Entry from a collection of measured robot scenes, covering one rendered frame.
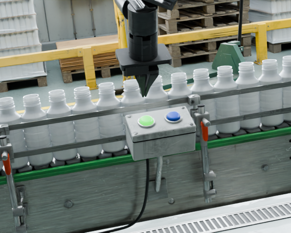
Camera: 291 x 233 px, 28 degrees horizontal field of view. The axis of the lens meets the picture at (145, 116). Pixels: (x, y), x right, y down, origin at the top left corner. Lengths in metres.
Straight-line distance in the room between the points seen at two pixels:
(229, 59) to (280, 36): 1.53
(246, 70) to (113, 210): 0.47
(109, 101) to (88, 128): 0.08
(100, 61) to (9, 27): 1.09
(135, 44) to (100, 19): 7.36
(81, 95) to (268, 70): 0.47
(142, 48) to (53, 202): 0.47
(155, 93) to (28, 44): 5.34
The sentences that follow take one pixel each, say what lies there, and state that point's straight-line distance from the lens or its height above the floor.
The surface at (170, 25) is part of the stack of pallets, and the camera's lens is 6.90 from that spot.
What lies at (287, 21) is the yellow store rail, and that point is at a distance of 6.90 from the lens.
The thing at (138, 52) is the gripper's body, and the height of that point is 1.28.
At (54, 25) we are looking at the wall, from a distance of 8.41.
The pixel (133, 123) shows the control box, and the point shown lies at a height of 1.11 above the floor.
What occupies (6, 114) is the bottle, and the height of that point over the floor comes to 1.13.
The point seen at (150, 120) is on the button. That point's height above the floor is 1.12.
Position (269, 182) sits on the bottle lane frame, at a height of 0.86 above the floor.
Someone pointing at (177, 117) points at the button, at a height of 1.11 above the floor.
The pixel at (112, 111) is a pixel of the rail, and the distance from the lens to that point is 1.36.
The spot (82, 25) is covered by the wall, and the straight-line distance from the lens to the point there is 8.44.
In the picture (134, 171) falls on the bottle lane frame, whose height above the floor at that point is 0.96.
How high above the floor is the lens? 1.48
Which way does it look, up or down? 17 degrees down
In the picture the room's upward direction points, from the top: 6 degrees counter-clockwise
